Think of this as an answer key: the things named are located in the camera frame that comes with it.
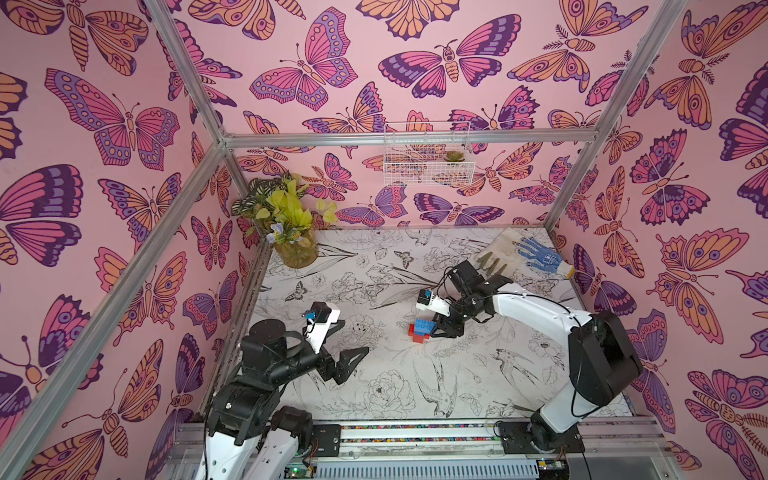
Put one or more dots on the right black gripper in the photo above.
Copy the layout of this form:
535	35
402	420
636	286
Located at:
466	297

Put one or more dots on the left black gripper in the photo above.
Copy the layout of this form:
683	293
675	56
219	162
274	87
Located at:
338	371

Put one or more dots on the long blue lego brick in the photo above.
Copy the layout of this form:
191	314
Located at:
423	327

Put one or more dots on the long red lego brick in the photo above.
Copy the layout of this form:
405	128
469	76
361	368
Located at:
417	337

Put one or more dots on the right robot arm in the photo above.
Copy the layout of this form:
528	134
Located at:
602	360

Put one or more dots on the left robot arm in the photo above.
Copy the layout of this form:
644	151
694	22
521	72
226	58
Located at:
248	434

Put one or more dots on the green beige work glove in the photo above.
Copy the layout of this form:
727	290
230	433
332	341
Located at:
502	255

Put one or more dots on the blue work glove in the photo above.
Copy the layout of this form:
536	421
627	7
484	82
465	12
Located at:
540	257

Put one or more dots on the potted green plant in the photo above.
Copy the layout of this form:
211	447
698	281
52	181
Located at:
275	210

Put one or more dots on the small succulent in basket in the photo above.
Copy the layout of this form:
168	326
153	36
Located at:
454	156

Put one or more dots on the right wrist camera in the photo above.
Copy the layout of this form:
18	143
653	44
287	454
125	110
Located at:
429	301

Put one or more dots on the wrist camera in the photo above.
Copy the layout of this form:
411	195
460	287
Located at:
319	312
429	301

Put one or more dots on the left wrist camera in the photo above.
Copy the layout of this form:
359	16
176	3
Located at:
319	312

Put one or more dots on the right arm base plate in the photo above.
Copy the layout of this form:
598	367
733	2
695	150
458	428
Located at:
519	437

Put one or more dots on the white vented cable duct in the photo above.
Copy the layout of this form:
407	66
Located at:
428	469

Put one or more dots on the white wire basket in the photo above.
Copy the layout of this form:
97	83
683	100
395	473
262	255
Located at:
416	158

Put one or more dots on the aluminium rail with beads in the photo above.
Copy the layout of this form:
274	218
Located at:
602	436

